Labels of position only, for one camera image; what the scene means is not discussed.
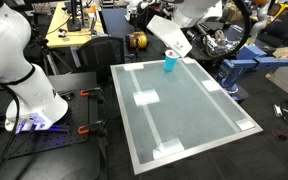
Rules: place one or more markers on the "red capped pink marker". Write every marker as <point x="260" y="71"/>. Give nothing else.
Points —
<point x="170" y="53"/>

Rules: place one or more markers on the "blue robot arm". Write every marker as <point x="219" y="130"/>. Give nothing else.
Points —
<point x="247" y="55"/>

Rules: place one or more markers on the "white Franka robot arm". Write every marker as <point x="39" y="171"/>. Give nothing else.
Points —
<point x="17" y="66"/>

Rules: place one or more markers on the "blue plastic cup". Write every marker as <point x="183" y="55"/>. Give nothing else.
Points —
<point x="170" y="65"/>

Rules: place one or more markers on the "orange black bar clamp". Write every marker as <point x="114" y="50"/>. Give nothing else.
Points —
<point x="90" y="127"/>
<point x="90" y="92"/>

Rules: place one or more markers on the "dark mesh office chair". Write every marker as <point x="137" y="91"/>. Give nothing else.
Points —
<point x="100" y="55"/>

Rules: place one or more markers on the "black upright panel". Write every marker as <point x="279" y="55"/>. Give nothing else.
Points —
<point x="142" y="20"/>

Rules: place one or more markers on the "dark blue partition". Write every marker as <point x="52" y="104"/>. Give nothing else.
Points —
<point x="114" y="21"/>

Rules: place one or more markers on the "white robot with black joints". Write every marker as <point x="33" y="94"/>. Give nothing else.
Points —
<point x="132" y="6"/>

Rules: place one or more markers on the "silver motor assembly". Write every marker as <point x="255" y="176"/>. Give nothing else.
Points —
<point x="217" y="40"/>

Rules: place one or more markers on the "light wooden desk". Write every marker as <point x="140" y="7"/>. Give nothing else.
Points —
<point x="70" y="38"/>

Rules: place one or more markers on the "black desk stand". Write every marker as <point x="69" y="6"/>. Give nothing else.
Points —
<point x="74" y="23"/>

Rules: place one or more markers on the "black tripod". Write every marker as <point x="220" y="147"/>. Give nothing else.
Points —
<point x="47" y="50"/>

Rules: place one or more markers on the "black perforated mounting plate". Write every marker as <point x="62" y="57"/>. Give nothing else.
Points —
<point x="50" y="146"/>

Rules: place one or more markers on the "grey white background robot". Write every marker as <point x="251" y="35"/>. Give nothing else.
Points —
<point x="259" y="23"/>

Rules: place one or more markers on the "small white power adapter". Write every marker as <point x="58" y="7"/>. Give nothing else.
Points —
<point x="277" y="110"/>

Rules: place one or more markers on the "brown cardboard piece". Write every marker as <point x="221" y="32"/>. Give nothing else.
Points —
<point x="285" y="52"/>

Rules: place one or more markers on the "large black chair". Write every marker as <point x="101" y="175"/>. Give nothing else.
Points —
<point x="284" y="30"/>

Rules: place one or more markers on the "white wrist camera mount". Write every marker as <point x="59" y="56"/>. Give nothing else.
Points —
<point x="169" y="33"/>

